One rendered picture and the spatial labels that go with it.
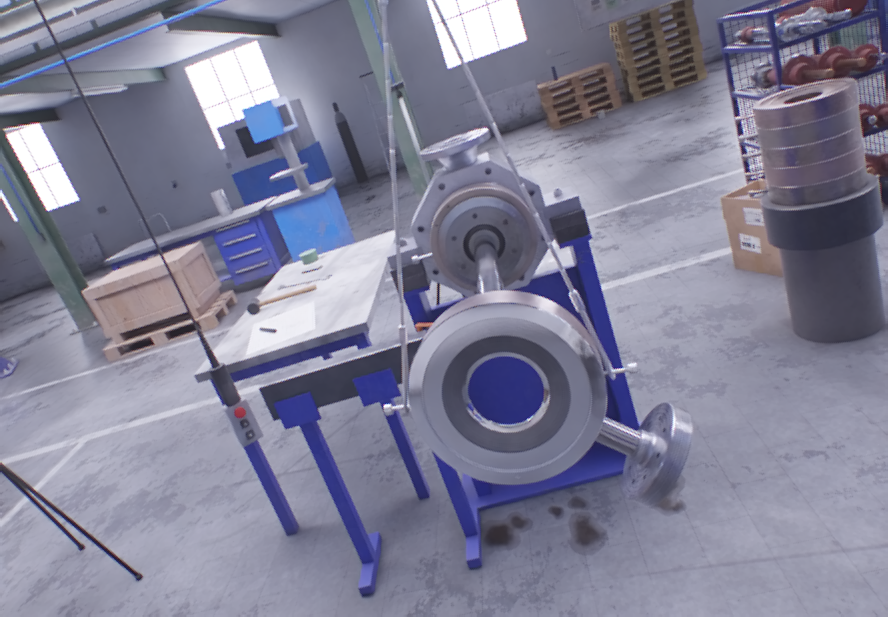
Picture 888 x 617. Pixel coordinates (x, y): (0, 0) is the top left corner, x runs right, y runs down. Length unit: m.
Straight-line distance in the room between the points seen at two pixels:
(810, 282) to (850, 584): 1.45
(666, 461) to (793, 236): 2.11
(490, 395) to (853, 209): 1.65
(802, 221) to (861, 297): 0.44
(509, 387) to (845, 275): 1.51
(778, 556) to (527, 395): 1.05
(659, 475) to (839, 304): 2.23
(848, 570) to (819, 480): 0.40
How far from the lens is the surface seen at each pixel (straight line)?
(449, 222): 2.30
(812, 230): 3.27
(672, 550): 2.52
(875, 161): 4.92
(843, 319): 3.48
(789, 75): 4.61
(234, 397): 1.96
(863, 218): 3.32
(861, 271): 3.43
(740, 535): 2.54
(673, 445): 1.31
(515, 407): 2.88
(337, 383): 2.41
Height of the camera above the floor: 1.69
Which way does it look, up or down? 18 degrees down
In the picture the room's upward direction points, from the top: 20 degrees counter-clockwise
